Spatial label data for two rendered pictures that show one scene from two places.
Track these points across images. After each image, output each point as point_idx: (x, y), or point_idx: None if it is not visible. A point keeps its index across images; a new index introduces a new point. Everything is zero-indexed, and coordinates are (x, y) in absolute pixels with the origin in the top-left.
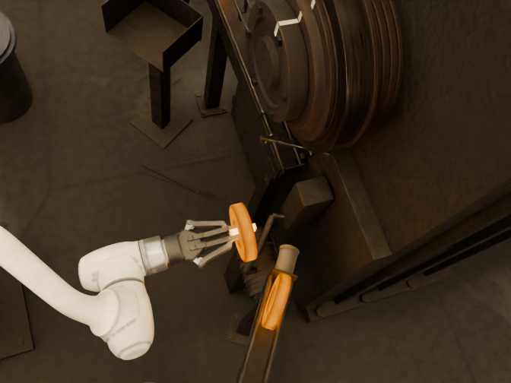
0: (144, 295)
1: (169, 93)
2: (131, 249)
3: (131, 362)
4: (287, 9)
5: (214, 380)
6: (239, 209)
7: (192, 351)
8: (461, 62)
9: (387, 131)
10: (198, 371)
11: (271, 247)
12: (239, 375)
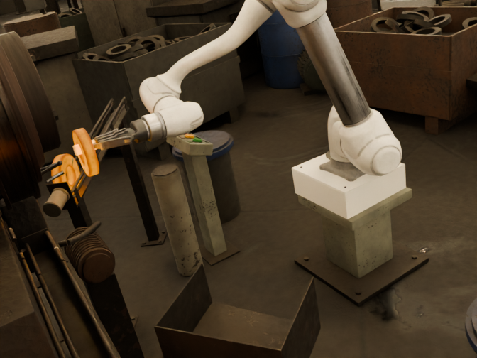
0: (148, 99)
1: None
2: (165, 111)
3: (216, 280)
4: (1, 38)
5: (144, 293)
6: (84, 136)
7: (166, 301)
8: None
9: None
10: (159, 293)
11: (74, 251)
12: (96, 152)
